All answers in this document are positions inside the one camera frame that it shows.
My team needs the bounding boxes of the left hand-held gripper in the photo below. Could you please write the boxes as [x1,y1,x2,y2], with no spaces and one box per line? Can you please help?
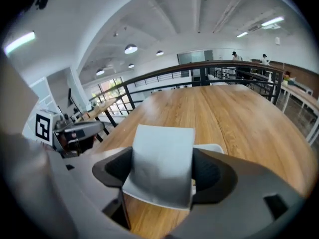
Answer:
[34,109,105,158]

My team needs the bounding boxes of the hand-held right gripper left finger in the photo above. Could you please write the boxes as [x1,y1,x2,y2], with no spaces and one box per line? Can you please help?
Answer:
[48,147,141,239]

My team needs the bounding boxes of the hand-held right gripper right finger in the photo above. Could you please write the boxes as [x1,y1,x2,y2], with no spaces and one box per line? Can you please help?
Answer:
[164,148,307,239]

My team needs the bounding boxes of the white paper sheet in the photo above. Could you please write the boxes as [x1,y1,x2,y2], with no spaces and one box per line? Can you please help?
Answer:
[121,123,196,211]

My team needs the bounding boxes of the black stand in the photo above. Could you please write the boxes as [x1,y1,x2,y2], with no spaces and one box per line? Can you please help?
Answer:
[67,87,76,107]

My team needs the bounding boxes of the window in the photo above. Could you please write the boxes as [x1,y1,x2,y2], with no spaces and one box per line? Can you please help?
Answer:
[91,77,133,116]

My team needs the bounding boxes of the square wooden table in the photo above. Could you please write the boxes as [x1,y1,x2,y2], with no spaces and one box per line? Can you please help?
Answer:
[92,83,312,239]

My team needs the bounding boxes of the black metal railing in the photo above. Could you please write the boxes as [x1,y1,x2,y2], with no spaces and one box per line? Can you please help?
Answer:
[88,60,285,128]

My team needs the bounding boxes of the long wooden desk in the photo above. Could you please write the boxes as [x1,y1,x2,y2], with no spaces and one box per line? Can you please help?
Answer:
[280,83,319,147]

